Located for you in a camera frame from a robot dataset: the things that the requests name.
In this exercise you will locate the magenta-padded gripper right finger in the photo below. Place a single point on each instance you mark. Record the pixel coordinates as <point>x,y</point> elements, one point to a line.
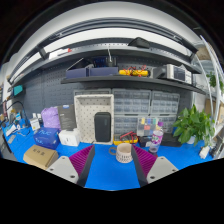
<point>158,168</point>

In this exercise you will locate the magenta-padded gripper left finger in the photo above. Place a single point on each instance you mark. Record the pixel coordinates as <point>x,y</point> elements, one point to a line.
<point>63,168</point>

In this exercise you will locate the clear bottle with purple label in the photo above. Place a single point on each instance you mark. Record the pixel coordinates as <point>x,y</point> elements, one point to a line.
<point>156,138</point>

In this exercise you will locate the brown cardboard box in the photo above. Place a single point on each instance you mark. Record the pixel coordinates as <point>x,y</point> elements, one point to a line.
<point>39,156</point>

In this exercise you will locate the plain black box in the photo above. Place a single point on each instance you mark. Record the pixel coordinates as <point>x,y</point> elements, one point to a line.
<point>170,140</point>

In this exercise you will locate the black box with white label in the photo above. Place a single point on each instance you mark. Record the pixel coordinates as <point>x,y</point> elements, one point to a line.
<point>144,140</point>

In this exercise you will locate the white carton box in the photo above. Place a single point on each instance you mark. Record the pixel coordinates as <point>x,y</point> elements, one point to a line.
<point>69,137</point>

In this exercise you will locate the blue carton box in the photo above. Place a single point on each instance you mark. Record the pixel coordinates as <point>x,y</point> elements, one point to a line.
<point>46,137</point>

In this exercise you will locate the beige patterned mug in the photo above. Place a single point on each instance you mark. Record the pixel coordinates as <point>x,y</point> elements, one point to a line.
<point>124,154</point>

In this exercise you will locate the clear organizer with coloured parts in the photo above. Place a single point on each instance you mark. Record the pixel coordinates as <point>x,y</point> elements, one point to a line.
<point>146,126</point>

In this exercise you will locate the yellow multimeter with red leads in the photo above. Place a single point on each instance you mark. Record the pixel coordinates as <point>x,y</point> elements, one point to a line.
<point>125,137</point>

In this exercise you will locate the white power adapter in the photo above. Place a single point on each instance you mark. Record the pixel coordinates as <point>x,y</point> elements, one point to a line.
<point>204,152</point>

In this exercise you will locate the dark grey flat box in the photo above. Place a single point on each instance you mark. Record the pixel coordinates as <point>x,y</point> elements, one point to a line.
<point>67,116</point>

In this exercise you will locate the small white card stand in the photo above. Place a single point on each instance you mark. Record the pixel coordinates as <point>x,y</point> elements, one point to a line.
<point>35,124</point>

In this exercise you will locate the purple plastic bag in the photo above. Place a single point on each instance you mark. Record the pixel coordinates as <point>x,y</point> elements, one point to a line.
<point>50,117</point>

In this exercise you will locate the green potted plant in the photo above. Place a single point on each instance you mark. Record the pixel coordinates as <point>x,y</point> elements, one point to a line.
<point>193,125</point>

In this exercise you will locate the white pegboard tray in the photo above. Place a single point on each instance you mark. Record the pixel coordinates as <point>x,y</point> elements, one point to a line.
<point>85,115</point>

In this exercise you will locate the grey small-parts drawer cabinet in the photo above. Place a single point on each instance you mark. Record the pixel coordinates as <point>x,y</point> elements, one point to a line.
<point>131,101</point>
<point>165,103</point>

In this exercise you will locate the dark grey shelf unit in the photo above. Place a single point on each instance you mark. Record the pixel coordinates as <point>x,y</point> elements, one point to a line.
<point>116,79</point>

